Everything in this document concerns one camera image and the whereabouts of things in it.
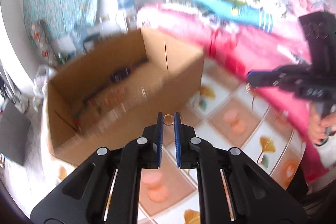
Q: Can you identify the blue patterned blanket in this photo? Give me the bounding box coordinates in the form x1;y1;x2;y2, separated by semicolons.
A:
192;0;274;33

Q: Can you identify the right hand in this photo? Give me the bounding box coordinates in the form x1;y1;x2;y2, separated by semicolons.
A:
308;103;336;144

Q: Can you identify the white plastic bag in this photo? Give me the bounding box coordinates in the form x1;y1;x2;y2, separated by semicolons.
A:
33;65;57;98

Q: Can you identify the dark grey stool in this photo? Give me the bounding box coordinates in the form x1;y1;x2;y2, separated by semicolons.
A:
0;100;31;165

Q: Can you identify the patterned pillow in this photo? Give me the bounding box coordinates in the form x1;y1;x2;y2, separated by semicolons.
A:
31;20;58;67

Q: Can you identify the brown cardboard box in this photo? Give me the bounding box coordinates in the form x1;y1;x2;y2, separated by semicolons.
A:
46;28;205;165

